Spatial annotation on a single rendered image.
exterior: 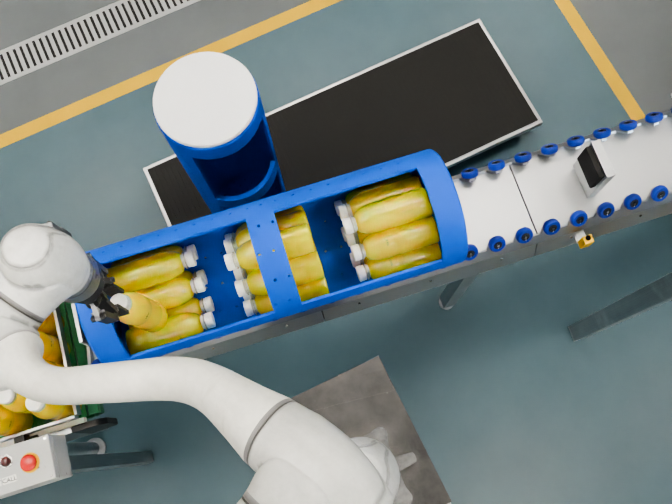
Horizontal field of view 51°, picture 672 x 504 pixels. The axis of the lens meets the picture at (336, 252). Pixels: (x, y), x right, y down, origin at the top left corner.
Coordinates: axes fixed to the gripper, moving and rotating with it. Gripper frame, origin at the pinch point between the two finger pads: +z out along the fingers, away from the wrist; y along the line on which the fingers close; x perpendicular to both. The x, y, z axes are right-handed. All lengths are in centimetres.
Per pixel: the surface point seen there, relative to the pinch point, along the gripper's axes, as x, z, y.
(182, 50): -17, 134, 137
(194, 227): -17.5, 13.1, 14.7
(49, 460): 28.1, 23.0, -24.4
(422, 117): -101, 118, 69
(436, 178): -73, 10, 8
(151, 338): 0.2, 24.0, -4.5
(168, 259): -9.0, 19.2, 11.2
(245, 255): -26.7, 14.4, 5.3
